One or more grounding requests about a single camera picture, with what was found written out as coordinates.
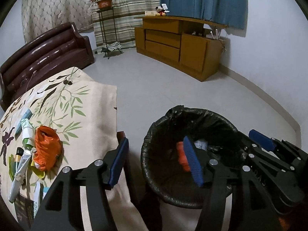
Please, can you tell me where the black rectangular box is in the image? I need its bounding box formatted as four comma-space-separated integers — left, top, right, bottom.
14, 194, 33, 230

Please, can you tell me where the beige patterned curtain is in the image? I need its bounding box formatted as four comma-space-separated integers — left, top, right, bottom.
21, 0, 92, 43

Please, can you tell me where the blue medicine sachet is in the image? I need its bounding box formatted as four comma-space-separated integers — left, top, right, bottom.
15, 109, 32, 136

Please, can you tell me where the striped curtain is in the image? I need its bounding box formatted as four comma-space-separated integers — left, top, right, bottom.
92, 0, 160, 49

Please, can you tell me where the dark brown leather sofa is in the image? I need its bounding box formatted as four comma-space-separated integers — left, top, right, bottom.
1, 22, 95, 110

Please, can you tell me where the yellow snack wrapper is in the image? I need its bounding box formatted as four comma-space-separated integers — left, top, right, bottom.
30, 160, 46, 179

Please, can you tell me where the white green printed tube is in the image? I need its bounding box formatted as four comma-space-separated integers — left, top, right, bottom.
21, 119, 35, 150

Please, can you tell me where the white teal small tube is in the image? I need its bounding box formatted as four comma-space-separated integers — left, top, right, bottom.
33, 182, 49, 218

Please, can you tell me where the blue curtain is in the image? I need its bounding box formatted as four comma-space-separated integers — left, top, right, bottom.
160, 0, 248, 30

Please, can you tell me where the yellow green wrapper bundle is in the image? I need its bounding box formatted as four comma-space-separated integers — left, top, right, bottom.
8, 154, 16, 181

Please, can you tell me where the wooden TV cabinet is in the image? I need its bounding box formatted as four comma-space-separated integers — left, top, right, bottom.
135, 16, 227, 81

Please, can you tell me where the black lined trash bin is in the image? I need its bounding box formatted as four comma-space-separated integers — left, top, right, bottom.
141, 105, 238, 209

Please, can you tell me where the black metal plant stand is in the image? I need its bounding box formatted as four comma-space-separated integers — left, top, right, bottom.
96, 7, 122, 59

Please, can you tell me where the floral beige tablecloth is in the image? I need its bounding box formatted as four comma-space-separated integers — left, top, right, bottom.
0, 66, 149, 231

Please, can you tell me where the orange plastic bag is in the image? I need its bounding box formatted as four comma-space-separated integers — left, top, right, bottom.
33, 126, 62, 171

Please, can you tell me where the red plastic bag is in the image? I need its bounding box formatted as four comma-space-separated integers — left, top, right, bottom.
177, 141, 191, 172

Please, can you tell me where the striped cloth on stand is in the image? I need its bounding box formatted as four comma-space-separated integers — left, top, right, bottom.
101, 41, 122, 52

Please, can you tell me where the white paper roll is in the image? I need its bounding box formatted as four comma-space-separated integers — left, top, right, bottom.
8, 150, 32, 203

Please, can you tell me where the small box on cabinet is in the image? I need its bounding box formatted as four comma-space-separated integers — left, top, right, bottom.
145, 10, 157, 16

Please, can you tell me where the white cable on sofa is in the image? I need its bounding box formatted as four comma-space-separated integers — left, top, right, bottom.
20, 70, 38, 95

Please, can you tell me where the Mickey Mouse plush toy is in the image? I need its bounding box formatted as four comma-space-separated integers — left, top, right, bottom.
156, 6, 166, 16

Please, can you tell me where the dark green bottle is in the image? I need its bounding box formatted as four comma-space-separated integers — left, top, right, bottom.
13, 147, 24, 172

